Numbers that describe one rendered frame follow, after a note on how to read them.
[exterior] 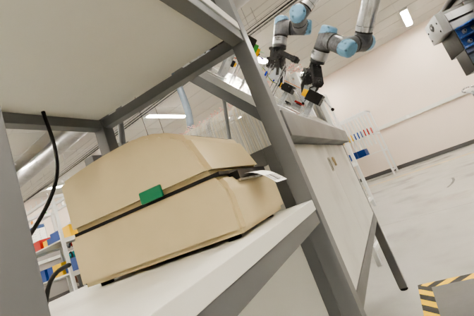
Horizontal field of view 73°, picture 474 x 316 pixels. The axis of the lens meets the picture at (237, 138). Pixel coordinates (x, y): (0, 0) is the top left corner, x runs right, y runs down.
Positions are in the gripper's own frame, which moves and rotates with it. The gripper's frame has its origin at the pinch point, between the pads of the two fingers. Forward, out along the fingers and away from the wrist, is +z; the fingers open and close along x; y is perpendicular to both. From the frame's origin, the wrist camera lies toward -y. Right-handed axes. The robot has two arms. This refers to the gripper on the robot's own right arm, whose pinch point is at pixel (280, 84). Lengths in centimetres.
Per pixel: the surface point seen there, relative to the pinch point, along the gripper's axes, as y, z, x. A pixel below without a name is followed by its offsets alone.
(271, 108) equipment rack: -40, 27, 91
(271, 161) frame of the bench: -37, 38, 82
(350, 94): 141, -159, -810
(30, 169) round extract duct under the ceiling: 665, 115, -214
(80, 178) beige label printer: -20, 43, 118
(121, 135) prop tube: 26, 34, 74
